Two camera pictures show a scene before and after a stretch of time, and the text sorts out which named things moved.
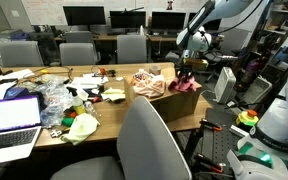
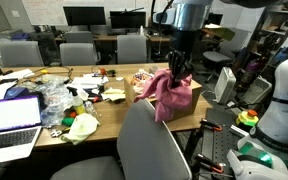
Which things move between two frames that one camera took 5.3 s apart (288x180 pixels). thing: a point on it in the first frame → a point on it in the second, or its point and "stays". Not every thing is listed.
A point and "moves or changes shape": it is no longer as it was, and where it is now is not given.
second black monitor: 128,19 stays
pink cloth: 184,81 moves or changes shape
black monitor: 85,15 stays
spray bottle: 77,101 stays
